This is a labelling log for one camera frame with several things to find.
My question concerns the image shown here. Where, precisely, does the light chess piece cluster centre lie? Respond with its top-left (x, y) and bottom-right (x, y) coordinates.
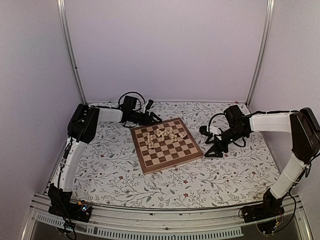
top-left (155, 127), bottom-right (178, 142)

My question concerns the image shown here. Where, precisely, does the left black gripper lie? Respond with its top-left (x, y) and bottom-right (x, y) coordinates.
top-left (130, 111), bottom-right (160, 127)

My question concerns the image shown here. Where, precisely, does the aluminium front rail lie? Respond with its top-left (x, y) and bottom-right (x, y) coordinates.
top-left (22, 193), bottom-right (314, 240)

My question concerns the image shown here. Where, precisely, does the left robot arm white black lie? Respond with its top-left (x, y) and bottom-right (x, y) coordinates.
top-left (48, 96), bottom-right (162, 217)

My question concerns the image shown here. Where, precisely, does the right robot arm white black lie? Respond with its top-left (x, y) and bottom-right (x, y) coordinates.
top-left (199, 105), bottom-right (320, 200)

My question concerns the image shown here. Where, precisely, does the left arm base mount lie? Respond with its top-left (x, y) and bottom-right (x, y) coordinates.
top-left (48, 183), bottom-right (92, 223)

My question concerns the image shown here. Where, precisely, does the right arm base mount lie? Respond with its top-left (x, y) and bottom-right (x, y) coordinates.
top-left (240, 195), bottom-right (285, 235)

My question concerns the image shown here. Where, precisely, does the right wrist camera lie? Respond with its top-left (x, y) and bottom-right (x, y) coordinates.
top-left (199, 125), bottom-right (220, 137)

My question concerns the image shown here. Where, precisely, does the wooden chess board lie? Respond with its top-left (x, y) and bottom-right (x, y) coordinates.
top-left (130, 117), bottom-right (204, 175)

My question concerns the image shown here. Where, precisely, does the right aluminium frame post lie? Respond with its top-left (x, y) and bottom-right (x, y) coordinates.
top-left (245, 0), bottom-right (275, 108)

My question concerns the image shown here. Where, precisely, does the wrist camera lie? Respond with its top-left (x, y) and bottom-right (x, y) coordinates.
top-left (141, 99), bottom-right (154, 113)
top-left (199, 125), bottom-right (220, 137)

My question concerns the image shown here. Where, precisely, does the lying light bishop piece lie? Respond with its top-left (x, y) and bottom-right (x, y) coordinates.
top-left (178, 132), bottom-right (188, 139)

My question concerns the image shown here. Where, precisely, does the aluminium frame post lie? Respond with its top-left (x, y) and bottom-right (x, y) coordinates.
top-left (245, 0), bottom-right (275, 108)
top-left (56, 0), bottom-right (87, 104)

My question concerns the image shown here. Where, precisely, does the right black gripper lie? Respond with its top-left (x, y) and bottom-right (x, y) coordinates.
top-left (204, 126), bottom-right (247, 158)

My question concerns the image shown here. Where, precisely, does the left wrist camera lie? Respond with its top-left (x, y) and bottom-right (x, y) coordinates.
top-left (141, 99), bottom-right (154, 113)

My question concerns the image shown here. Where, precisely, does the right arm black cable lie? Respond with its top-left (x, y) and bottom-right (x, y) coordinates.
top-left (208, 112), bottom-right (230, 133)

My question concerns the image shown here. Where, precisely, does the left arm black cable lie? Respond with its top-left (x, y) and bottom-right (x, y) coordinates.
top-left (117, 91), bottom-right (147, 111)

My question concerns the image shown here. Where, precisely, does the left aluminium frame post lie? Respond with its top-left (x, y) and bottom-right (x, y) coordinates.
top-left (56, 0), bottom-right (87, 104)

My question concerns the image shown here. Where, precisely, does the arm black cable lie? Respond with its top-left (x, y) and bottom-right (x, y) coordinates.
top-left (117, 91), bottom-right (147, 111)
top-left (208, 112), bottom-right (230, 133)

